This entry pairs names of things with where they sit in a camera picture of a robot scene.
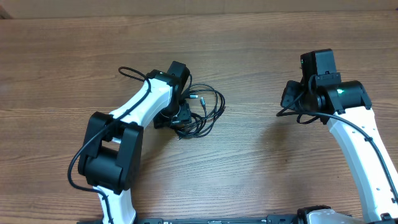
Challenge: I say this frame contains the thin black cable silver plugs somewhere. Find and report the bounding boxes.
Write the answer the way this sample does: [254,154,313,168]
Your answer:
[175,84,226,139]

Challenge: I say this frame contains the black micro USB cable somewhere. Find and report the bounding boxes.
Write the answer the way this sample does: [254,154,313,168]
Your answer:
[174,74,218,141]

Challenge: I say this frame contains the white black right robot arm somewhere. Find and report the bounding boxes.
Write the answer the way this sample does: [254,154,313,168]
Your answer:
[277,72,397,223]

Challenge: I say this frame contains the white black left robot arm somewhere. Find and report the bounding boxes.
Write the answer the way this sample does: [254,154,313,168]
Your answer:
[68,67,190,223]

